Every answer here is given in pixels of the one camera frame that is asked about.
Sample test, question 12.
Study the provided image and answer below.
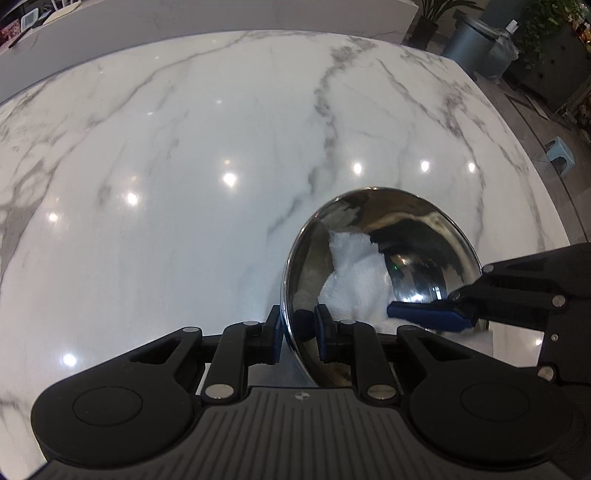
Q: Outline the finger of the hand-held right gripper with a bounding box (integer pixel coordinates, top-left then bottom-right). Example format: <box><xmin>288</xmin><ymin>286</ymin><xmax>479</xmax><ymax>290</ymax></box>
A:
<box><xmin>387</xmin><ymin>244</ymin><xmax>591</xmax><ymax>333</ymax></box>

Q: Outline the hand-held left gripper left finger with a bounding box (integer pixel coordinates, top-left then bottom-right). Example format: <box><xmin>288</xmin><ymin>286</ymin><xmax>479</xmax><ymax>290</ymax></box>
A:
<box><xmin>124</xmin><ymin>305</ymin><xmax>283</xmax><ymax>403</ymax></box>

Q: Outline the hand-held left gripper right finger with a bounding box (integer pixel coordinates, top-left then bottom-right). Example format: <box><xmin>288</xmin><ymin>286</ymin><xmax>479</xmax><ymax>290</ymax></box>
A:
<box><xmin>315</xmin><ymin>303</ymin><xmax>467</xmax><ymax>404</ymax></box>

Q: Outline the white cloth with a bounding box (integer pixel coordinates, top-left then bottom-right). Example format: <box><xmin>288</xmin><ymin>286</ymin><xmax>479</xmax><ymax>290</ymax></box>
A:
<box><xmin>322</xmin><ymin>231</ymin><xmax>495</xmax><ymax>361</ymax></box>

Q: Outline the stainless steel bowl blue outside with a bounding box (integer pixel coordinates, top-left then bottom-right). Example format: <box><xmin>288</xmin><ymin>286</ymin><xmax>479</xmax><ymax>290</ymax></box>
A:
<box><xmin>280</xmin><ymin>186</ymin><xmax>484</xmax><ymax>389</ymax></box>

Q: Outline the small light blue stool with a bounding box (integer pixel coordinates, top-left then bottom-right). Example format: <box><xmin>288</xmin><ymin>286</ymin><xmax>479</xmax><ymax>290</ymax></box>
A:
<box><xmin>545</xmin><ymin>137</ymin><xmax>576</xmax><ymax>169</ymax></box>

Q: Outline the translucent trash bag bin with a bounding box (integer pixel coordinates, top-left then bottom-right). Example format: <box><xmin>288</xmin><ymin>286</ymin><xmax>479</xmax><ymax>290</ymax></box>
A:
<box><xmin>485</xmin><ymin>23</ymin><xmax>522</xmax><ymax>80</ymax></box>

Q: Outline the grey cylindrical trash can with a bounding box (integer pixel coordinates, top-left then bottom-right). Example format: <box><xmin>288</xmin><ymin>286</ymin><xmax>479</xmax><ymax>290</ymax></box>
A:
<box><xmin>442</xmin><ymin>13</ymin><xmax>504</xmax><ymax>79</ymax></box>

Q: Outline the potted long-leaf green plant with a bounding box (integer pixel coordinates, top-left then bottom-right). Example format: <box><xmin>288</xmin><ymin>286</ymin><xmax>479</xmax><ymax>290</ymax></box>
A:
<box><xmin>410</xmin><ymin>0</ymin><xmax>485</xmax><ymax>48</ymax></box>

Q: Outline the dark planter with green plants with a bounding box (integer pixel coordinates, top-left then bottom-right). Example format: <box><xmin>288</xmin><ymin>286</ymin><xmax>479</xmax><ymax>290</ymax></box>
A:
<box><xmin>510</xmin><ymin>0</ymin><xmax>591</xmax><ymax>112</ymax></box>

